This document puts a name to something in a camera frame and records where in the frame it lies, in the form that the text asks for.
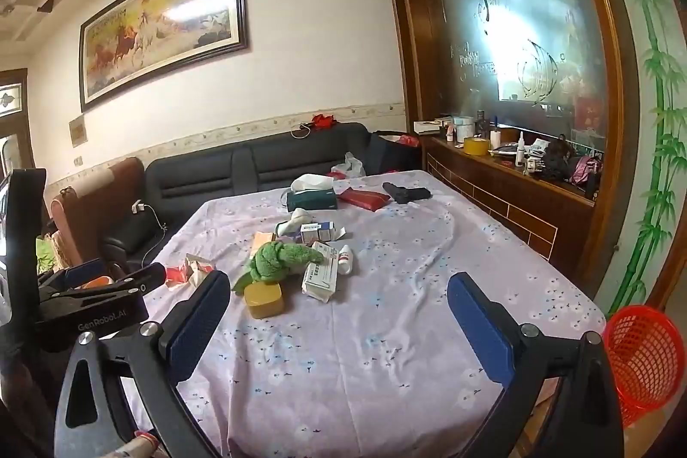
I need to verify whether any green plush toy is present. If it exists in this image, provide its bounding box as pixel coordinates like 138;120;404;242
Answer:
231;240;323;292

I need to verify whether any brown armchair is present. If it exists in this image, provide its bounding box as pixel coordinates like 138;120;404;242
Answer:
49;156;147;272

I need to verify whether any bamboo wall sticker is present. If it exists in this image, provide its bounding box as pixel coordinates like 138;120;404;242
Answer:
605;0;687;315

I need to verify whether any etched glass partition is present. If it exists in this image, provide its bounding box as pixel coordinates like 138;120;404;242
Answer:
372;0;641;276

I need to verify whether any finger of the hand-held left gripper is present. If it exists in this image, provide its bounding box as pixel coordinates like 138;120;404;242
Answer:
37;262;167;303
37;258;111;288

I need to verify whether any blue white medicine box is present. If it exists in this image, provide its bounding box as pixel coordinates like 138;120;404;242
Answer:
298;221;349;245

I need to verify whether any red foil packet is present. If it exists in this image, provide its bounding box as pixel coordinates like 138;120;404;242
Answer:
337;187;393;211

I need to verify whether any black leather sofa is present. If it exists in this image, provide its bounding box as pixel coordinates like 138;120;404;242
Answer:
102;121;377;272

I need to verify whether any crumpled red white packet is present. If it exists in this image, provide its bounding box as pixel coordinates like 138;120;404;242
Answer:
164;253;216;288

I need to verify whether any green tissue box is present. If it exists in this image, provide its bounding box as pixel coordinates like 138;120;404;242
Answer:
286;173;338;212

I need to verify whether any framed horse painting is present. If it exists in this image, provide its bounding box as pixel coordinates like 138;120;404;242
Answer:
78;0;252;113

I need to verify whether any purple floral tablecloth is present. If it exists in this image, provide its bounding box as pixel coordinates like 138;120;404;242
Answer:
121;168;608;458

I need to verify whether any small wall notice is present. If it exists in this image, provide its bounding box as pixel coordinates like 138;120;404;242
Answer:
68;114;88;148

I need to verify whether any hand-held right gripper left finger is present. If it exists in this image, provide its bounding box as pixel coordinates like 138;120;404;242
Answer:
54;270;231;458

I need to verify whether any white plastic bag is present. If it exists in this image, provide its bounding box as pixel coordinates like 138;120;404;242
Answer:
329;152;367;179

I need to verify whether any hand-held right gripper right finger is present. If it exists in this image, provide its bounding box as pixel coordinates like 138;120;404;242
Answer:
447;273;624;458

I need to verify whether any black toy gun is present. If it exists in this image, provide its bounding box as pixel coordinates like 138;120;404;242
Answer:
381;181;432;206

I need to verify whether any red mesh basket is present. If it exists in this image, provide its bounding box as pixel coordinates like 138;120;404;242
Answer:
600;305;687;430

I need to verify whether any wooden glazed door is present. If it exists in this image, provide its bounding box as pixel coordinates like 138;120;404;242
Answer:
0;68;29;181

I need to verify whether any white sock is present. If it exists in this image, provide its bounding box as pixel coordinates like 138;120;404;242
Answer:
274;208;313;237

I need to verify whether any pink umbrella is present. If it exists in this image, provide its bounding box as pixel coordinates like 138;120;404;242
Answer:
568;156;602;185

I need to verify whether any wooden cabinet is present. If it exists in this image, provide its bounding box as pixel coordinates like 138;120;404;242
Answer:
421;133;598;272

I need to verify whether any yellow soap block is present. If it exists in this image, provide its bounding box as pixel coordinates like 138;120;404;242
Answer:
243;281;286;319

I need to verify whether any white charger with cable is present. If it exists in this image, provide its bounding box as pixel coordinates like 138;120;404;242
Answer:
130;199;168;234

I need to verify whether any green cloth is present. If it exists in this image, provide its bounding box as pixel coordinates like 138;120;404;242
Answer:
36;235;58;272

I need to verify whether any black bag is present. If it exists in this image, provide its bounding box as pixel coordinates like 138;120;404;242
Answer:
367;130;423;176

